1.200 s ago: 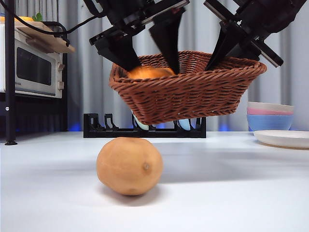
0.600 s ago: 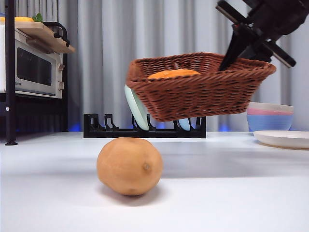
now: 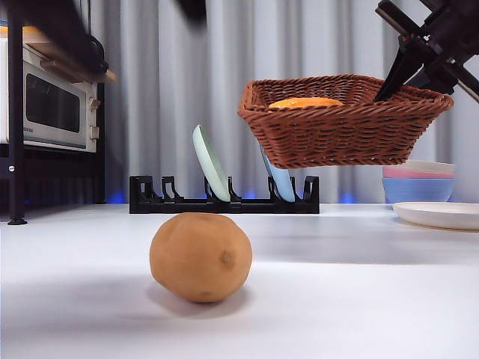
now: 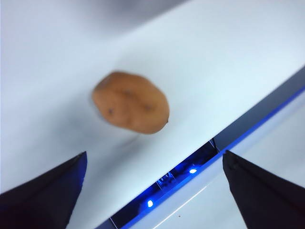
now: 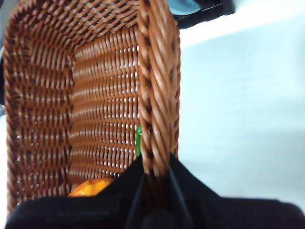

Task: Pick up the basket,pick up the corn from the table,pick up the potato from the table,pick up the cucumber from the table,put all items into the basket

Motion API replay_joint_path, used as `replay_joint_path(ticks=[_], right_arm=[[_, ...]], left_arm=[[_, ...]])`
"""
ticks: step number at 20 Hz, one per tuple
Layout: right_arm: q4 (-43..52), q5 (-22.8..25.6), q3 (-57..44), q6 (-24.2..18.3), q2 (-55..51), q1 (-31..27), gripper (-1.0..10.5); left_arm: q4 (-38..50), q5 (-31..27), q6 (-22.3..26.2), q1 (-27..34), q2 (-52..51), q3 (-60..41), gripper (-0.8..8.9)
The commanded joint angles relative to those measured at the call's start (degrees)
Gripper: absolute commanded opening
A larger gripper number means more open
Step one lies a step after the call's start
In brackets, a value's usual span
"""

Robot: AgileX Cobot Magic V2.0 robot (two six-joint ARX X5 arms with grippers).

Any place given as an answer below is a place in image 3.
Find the cream bowl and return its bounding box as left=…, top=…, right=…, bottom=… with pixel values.
left=403, top=159, right=457, bottom=175

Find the white toaster oven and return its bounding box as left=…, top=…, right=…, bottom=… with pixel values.
left=0, top=35, right=102, bottom=154

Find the black dish rack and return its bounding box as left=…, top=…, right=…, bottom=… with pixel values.
left=129, top=174, right=321, bottom=215

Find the wooden cutting board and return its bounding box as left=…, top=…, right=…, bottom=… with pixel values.
left=22, top=40, right=118, bottom=84

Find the black metal shelf frame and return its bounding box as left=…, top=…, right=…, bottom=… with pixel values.
left=0, top=0, right=106, bottom=225

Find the grey curtain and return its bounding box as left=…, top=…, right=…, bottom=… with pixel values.
left=85, top=0, right=479, bottom=205

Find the white flat plate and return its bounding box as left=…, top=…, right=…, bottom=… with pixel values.
left=392, top=200, right=479, bottom=231

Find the blue bowl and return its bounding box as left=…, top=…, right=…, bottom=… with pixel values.
left=382, top=177, right=456, bottom=205

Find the brown wicker basket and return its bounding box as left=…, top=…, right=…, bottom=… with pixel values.
left=237, top=73, right=454, bottom=169

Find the pale green plate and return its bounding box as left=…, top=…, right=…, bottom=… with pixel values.
left=192, top=124, right=232, bottom=203

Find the pink bowl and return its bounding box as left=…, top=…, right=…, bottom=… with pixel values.
left=382, top=166, right=457, bottom=180

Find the brown potato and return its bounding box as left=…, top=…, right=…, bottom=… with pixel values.
left=149, top=212, right=254, bottom=304

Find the pale blue plate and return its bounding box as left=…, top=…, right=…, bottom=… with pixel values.
left=260, top=144, right=296, bottom=203

